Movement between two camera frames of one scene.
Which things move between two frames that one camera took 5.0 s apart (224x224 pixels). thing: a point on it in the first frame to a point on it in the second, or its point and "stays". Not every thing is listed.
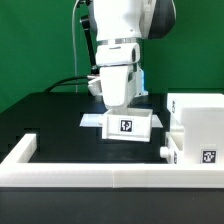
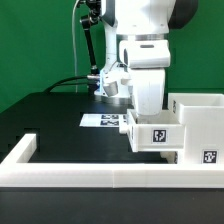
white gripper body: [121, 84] to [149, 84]
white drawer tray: [129, 124] to [162, 132]
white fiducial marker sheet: [96, 120] stays
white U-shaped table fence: [18, 171] stays
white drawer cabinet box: [200, 116] stays
